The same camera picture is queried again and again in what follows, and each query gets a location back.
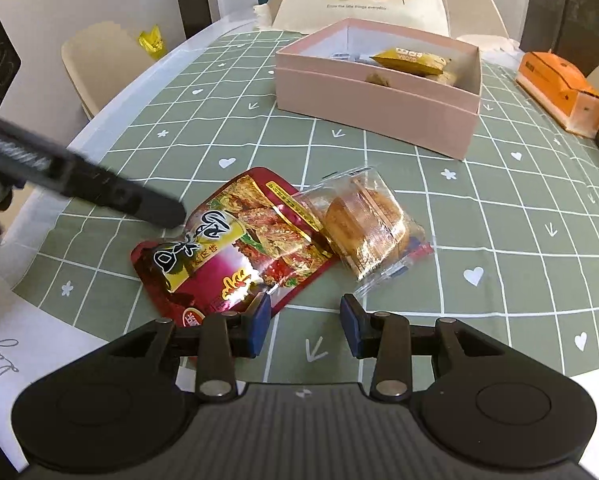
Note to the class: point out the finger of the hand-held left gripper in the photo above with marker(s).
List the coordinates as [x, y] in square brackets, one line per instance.
[104, 187]

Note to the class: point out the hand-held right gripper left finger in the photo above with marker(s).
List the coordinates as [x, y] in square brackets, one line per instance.
[257, 325]

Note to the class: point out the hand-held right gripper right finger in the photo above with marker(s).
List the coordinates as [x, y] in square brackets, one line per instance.
[352, 325]

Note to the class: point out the red snack pouch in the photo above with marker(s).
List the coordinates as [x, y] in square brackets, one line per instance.
[239, 245]

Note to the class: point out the clear bread packet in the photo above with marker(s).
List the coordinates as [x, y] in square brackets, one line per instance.
[364, 225]

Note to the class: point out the pink cardboard box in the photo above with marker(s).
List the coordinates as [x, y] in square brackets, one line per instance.
[369, 105]

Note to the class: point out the tan snack packet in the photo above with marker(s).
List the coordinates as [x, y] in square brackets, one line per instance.
[444, 79]

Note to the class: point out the white blue snack packet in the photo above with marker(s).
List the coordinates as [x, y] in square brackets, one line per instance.
[347, 57]

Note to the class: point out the yellow snack packet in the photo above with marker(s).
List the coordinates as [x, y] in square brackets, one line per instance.
[409, 60]

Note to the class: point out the yellow plastic bag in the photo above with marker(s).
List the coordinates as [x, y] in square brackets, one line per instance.
[152, 42]

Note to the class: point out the green checked tablecloth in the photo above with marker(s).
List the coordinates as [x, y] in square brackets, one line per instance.
[504, 240]

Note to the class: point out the orange box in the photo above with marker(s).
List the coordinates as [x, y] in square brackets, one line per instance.
[554, 85]

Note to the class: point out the dark cabinet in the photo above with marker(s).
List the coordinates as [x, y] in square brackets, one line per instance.
[569, 5]

